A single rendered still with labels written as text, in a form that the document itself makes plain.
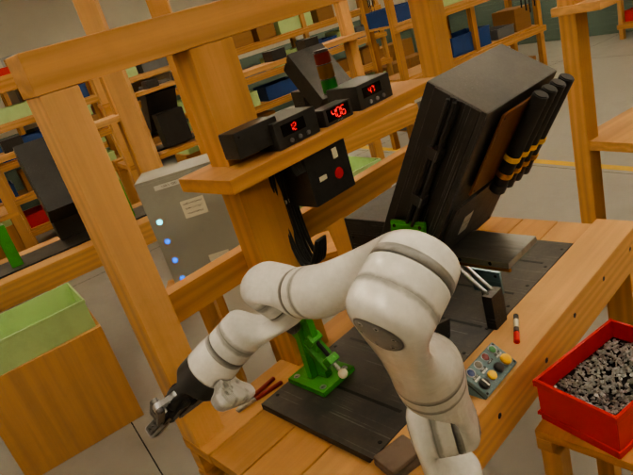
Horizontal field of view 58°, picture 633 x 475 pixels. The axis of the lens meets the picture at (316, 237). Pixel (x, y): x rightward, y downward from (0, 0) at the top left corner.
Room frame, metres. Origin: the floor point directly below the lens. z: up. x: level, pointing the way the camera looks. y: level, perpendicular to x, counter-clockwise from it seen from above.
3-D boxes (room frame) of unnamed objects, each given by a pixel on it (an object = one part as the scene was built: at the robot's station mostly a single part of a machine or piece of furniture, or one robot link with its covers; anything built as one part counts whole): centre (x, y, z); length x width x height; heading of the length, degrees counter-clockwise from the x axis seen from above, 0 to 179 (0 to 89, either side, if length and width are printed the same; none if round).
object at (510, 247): (1.51, -0.40, 1.11); 0.39 x 0.16 x 0.03; 39
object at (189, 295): (1.83, -0.04, 1.23); 1.30 x 0.05 x 0.09; 129
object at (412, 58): (11.42, -2.46, 0.37); 1.20 x 0.81 x 0.74; 119
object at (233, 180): (1.74, -0.11, 1.52); 0.90 x 0.25 x 0.04; 129
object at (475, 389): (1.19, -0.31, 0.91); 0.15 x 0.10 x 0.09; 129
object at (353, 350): (1.54, -0.27, 0.89); 1.10 x 0.42 x 0.02; 129
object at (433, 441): (0.71, -0.10, 1.19); 0.09 x 0.09 x 0.17; 80
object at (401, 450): (1.00, -0.04, 0.91); 0.10 x 0.08 x 0.03; 116
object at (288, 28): (9.58, -0.58, 1.12); 3.22 x 0.55 x 2.23; 117
